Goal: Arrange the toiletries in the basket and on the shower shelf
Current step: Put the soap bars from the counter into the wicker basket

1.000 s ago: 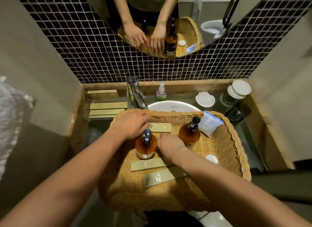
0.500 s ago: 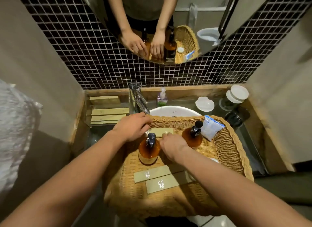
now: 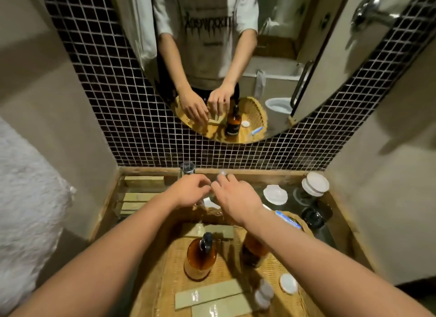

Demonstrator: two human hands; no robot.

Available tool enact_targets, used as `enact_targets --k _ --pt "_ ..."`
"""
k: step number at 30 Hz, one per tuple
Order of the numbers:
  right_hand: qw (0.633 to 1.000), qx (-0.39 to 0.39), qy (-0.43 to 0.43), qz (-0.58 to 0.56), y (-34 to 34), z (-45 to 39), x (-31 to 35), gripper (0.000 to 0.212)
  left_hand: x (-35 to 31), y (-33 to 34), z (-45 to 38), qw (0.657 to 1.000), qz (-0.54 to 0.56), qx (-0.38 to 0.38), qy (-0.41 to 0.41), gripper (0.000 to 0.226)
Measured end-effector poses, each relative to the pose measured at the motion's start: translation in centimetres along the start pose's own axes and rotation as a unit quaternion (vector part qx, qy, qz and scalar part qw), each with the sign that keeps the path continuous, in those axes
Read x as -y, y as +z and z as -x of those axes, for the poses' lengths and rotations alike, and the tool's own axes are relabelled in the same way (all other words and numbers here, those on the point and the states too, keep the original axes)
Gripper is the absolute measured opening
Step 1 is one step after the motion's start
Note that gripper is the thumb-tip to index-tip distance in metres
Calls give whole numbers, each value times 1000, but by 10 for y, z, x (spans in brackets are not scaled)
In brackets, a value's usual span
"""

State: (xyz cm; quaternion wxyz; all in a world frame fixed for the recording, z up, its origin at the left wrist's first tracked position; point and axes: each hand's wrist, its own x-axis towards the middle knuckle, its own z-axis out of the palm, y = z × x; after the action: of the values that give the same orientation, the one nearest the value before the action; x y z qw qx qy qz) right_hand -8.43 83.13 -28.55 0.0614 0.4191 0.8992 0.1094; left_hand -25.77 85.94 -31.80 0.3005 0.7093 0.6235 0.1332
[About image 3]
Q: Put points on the white sink basin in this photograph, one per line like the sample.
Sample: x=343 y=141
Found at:
x=208 y=203

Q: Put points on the person's right hand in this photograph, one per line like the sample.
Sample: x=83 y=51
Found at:
x=238 y=201

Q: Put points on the white hanging towel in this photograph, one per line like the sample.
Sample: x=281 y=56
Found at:
x=27 y=207

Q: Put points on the small white round jars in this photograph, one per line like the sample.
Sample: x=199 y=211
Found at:
x=264 y=294

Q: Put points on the person's right forearm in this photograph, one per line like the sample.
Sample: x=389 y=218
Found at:
x=323 y=259

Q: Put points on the white scalloped soap dish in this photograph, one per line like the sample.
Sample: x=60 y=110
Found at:
x=275 y=194

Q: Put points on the wall mirror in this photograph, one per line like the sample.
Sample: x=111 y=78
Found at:
x=204 y=37

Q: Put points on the white round cup lid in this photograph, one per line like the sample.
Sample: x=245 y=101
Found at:
x=319 y=182
x=307 y=189

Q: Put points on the glass tumbler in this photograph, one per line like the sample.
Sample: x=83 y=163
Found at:
x=316 y=218
x=300 y=198

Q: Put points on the person's left hand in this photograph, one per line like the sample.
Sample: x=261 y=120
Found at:
x=190 y=190

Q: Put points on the person's left forearm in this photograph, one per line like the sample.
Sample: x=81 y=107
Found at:
x=102 y=269

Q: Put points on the woven wicker basket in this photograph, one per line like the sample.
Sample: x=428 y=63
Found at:
x=170 y=259

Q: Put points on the white blue sachet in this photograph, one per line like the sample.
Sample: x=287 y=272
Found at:
x=287 y=219

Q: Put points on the chrome sink faucet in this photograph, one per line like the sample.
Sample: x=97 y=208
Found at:
x=187 y=168

